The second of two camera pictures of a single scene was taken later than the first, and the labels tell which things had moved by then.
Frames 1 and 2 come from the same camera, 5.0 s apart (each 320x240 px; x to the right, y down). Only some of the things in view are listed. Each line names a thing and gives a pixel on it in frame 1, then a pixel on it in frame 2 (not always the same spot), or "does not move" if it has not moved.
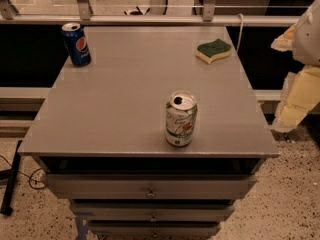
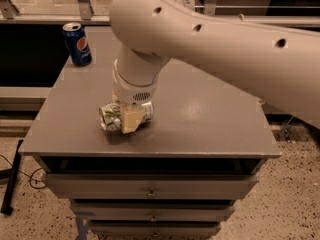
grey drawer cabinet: [100, 142] does not move
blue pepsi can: [77, 44] does not move
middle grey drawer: [148, 211] does not move
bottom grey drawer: [154, 228] does not move
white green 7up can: [181, 116] to [111, 119]
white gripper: [308, 39] to [131, 92]
